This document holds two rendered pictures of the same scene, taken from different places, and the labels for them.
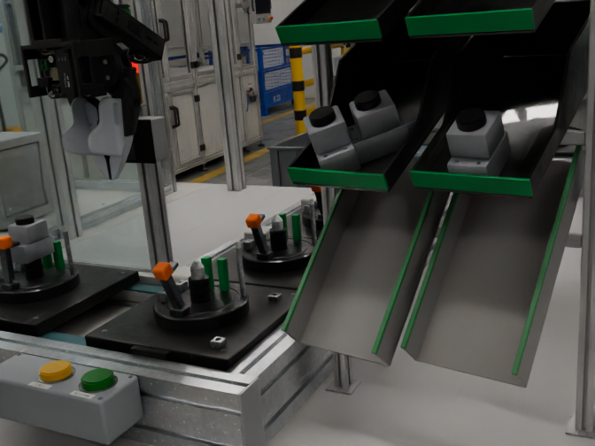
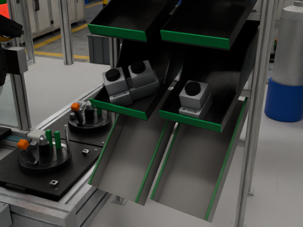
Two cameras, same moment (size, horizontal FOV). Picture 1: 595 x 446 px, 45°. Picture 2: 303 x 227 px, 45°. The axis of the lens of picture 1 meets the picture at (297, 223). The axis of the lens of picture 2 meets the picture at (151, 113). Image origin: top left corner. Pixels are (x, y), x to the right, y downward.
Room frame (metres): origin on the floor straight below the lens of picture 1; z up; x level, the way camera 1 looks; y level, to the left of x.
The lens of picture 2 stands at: (0.09, -0.02, 1.51)
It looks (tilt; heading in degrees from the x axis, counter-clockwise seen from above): 25 degrees down; 352
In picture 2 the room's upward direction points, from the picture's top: straight up
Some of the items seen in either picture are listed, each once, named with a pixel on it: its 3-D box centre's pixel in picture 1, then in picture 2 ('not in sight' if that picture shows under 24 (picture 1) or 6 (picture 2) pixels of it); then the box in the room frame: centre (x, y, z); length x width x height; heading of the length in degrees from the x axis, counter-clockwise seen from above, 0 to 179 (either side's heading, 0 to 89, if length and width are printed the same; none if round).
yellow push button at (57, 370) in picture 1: (56, 373); not in sight; (0.84, 0.32, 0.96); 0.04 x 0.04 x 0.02
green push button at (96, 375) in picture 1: (97, 382); not in sight; (0.81, 0.26, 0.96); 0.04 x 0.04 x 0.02
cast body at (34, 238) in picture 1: (32, 235); not in sight; (1.16, 0.44, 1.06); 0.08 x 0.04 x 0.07; 153
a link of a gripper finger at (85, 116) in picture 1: (84, 141); not in sight; (0.77, 0.22, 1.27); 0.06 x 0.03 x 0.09; 152
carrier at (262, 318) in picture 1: (199, 285); (44, 147); (0.99, 0.15, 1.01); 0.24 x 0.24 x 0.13; 62
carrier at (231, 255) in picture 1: (278, 235); (89, 111); (1.20, 0.03, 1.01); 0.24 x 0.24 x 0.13; 62
